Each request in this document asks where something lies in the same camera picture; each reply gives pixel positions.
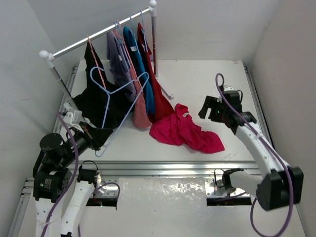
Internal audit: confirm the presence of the magenta t-shirt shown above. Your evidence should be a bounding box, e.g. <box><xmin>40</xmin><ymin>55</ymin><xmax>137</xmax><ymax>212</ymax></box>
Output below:
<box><xmin>149</xmin><ymin>104</ymin><xmax>225</xmax><ymax>154</ymax></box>

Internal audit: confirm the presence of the light blue wire hanger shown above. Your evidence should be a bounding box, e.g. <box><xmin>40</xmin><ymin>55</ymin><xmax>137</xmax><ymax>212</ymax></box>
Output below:
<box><xmin>89</xmin><ymin>66</ymin><xmax>149</xmax><ymax>158</ymax></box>

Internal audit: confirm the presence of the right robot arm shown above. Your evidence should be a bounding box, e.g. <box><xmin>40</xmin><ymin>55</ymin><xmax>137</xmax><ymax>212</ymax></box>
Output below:
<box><xmin>198</xmin><ymin>90</ymin><xmax>304</xmax><ymax>211</ymax></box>

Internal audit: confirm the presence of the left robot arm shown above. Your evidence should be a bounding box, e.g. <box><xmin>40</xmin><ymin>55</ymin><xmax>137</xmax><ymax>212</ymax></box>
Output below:
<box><xmin>33</xmin><ymin>122</ymin><xmax>113</xmax><ymax>237</ymax></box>

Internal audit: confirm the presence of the black t-shirt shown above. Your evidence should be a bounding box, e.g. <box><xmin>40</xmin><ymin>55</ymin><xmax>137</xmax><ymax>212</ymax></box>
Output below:
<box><xmin>73</xmin><ymin>42</ymin><xmax>136</xmax><ymax>129</ymax></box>

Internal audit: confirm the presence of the salmon pink t-shirt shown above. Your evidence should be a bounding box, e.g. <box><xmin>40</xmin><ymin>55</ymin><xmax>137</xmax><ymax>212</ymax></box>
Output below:
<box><xmin>112</xmin><ymin>29</ymin><xmax>152</xmax><ymax>129</ymax></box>

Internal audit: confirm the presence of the dark red t-shirt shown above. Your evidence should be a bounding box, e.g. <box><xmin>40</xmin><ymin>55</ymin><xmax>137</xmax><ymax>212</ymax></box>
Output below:
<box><xmin>137</xmin><ymin>23</ymin><xmax>174</xmax><ymax>123</ymax></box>

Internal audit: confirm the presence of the purple t-shirt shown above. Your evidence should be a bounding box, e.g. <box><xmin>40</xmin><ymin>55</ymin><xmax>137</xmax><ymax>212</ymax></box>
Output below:
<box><xmin>107</xmin><ymin>30</ymin><xmax>136</xmax><ymax>102</ymax></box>

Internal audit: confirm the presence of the teal t-shirt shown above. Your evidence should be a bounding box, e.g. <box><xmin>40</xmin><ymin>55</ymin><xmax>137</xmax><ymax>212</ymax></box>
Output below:
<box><xmin>123</xmin><ymin>26</ymin><xmax>156</xmax><ymax>115</ymax></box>

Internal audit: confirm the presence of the blue hanger in red shirt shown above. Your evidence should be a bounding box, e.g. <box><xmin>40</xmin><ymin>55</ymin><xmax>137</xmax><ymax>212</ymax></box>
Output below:
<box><xmin>140</xmin><ymin>10</ymin><xmax>148</xmax><ymax>52</ymax></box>

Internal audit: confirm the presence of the blue hanger in purple shirt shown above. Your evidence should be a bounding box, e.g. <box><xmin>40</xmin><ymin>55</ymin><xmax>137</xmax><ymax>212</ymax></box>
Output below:
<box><xmin>114</xmin><ymin>21</ymin><xmax>131</xmax><ymax>71</ymax></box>

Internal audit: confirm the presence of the blue hanger in teal shirt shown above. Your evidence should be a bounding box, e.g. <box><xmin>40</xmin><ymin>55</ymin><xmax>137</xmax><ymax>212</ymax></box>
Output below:
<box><xmin>129</xmin><ymin>15</ymin><xmax>140</xmax><ymax>55</ymax></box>

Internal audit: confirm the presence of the silver clothes rack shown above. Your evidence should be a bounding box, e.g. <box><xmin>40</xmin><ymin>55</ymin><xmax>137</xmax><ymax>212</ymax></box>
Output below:
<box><xmin>39</xmin><ymin>0</ymin><xmax>174</xmax><ymax>109</ymax></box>

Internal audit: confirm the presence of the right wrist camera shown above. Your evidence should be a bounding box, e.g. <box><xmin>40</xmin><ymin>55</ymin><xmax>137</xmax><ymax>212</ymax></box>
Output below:
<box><xmin>217</xmin><ymin>85</ymin><xmax>236</xmax><ymax>103</ymax></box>

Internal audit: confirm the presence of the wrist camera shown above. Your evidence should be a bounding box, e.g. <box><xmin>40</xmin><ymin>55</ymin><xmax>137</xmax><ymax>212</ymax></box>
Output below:
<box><xmin>217</xmin><ymin>85</ymin><xmax>236</xmax><ymax>103</ymax></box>
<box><xmin>63</xmin><ymin>102</ymin><xmax>85</xmax><ymax>131</ymax></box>

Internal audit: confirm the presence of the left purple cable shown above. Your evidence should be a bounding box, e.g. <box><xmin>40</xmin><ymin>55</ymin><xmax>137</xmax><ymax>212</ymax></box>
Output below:
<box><xmin>39</xmin><ymin>111</ymin><xmax>120</xmax><ymax>237</ymax></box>

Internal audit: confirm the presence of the purple cable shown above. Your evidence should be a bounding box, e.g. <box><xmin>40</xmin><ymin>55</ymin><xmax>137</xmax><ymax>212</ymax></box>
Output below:
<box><xmin>39</xmin><ymin>111</ymin><xmax>120</xmax><ymax>237</ymax></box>
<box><xmin>215</xmin><ymin>73</ymin><xmax>295</xmax><ymax>237</ymax></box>

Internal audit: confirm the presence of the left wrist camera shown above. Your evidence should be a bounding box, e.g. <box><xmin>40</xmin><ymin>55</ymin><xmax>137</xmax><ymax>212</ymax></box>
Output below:
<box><xmin>63</xmin><ymin>102</ymin><xmax>85</xmax><ymax>131</ymax></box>

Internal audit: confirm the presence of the aluminium rail frame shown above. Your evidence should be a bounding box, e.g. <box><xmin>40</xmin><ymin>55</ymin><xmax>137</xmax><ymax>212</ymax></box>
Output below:
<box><xmin>7</xmin><ymin>59</ymin><xmax>297</xmax><ymax>237</ymax></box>

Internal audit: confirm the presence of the pink wire hanger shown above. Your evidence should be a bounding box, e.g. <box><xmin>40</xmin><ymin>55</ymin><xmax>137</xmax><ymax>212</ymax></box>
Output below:
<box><xmin>87</xmin><ymin>35</ymin><xmax>106</xmax><ymax>89</ymax></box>

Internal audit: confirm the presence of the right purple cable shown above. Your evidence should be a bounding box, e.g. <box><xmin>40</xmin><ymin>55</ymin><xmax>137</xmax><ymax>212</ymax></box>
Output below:
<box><xmin>215</xmin><ymin>73</ymin><xmax>295</xmax><ymax>237</ymax></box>

